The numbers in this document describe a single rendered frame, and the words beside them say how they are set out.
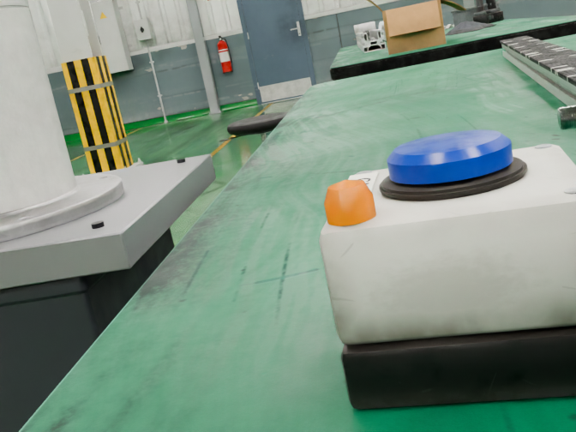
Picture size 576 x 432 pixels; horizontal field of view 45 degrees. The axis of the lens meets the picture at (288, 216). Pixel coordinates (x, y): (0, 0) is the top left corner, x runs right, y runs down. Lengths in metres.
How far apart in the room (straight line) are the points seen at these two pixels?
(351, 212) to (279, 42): 11.18
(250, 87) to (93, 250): 11.08
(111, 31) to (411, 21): 9.50
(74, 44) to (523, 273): 6.56
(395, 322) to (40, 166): 0.37
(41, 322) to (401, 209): 0.32
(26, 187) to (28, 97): 0.06
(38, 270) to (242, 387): 0.23
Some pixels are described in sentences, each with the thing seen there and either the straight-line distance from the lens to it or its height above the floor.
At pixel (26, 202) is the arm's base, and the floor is 0.82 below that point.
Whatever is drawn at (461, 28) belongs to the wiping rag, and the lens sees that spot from 3.28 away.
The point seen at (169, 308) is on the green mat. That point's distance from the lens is 0.35.
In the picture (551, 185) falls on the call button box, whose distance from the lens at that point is 0.22.
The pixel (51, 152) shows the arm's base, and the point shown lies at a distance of 0.54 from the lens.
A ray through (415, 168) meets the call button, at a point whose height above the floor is 0.85.
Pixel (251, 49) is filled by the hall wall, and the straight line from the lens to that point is 11.44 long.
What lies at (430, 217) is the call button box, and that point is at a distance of 0.20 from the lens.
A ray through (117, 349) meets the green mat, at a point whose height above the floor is 0.78.
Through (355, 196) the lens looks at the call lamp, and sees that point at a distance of 0.20.
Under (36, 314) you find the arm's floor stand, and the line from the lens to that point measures 0.48.
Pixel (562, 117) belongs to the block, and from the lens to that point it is 0.39.
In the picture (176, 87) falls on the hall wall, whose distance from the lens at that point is 11.76.
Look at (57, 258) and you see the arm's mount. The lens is 0.45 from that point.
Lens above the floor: 0.89
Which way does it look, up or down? 14 degrees down
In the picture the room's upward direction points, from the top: 11 degrees counter-clockwise
